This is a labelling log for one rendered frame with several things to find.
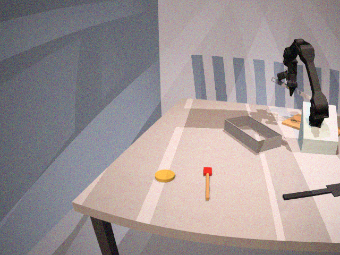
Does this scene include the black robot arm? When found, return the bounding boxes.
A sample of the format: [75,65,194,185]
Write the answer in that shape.
[277,39,329,128]

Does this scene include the orange flat disc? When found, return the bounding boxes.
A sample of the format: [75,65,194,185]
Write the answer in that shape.
[155,169,175,182]

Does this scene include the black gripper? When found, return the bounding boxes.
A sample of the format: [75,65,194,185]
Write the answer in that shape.
[287,69,298,96]

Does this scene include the light brown wooden board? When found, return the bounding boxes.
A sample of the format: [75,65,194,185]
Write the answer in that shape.
[282,114,340,136]

